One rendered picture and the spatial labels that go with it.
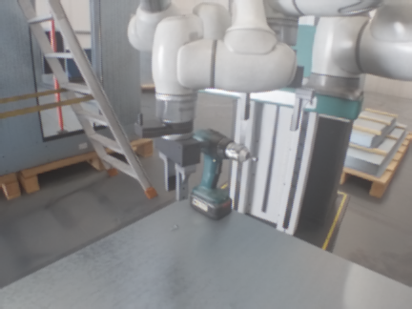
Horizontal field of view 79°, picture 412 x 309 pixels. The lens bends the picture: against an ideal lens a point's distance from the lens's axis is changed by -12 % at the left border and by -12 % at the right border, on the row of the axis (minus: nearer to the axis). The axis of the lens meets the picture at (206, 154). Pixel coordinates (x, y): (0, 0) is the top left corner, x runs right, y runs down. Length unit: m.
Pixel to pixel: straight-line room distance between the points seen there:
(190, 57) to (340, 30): 0.47
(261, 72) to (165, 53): 0.18
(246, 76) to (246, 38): 0.07
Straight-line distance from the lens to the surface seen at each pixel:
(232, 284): 0.61
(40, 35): 2.01
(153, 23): 1.03
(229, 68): 0.54
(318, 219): 1.43
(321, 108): 0.89
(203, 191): 0.78
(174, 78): 0.55
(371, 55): 0.81
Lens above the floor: 1.10
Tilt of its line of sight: 22 degrees down
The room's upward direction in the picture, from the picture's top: 3 degrees clockwise
